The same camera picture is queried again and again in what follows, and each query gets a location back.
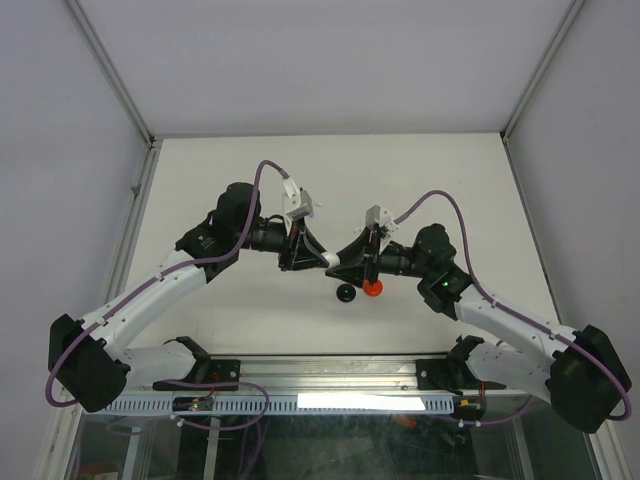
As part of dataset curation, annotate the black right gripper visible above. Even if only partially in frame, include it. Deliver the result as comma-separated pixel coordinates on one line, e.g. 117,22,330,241
324,226,432,289

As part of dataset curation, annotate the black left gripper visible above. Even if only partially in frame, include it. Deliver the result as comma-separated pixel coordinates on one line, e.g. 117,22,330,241
236,215,330,272

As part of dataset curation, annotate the white round charging case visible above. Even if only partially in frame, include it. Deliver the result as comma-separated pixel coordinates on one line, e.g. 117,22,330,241
321,252,341,269

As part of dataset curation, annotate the black round charging case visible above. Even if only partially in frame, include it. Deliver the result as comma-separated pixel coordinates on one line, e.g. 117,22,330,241
336,283,357,303

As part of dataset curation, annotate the orange round charging case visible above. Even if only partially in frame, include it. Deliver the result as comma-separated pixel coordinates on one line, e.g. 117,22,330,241
362,280,384,297

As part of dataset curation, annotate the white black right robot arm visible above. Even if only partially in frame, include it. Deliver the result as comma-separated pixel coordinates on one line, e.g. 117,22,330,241
321,224,632,433

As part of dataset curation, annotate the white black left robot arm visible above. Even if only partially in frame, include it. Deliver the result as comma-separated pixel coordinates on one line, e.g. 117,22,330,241
45,179,339,413

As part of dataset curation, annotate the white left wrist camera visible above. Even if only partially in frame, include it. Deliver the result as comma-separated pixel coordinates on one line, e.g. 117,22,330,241
282,177,317,233

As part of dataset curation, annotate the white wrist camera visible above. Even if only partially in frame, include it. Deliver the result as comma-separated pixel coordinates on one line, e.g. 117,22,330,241
282,177,317,233
364,205,398,235

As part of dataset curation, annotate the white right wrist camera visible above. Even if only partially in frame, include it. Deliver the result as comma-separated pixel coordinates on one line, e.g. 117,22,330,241
364,205,398,235

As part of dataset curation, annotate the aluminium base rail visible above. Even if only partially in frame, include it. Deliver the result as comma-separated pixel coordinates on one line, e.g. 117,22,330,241
149,353,506,394

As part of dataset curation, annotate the white slotted cable duct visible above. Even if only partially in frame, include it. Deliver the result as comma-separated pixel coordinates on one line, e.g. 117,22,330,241
98,392,454,417

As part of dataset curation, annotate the left aluminium frame post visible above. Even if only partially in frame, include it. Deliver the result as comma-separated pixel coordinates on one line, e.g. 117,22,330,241
64,0,156,151

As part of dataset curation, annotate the aluminium corner frame post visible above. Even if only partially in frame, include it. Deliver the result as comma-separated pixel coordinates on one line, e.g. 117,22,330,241
500,0,588,145

